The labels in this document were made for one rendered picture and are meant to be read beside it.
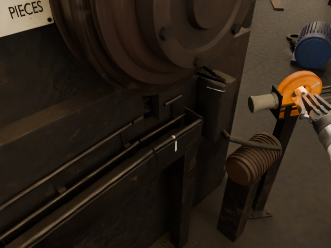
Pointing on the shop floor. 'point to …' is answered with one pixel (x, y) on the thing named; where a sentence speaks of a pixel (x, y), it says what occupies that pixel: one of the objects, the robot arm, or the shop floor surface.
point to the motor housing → (244, 183)
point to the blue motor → (313, 46)
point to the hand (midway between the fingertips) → (299, 89)
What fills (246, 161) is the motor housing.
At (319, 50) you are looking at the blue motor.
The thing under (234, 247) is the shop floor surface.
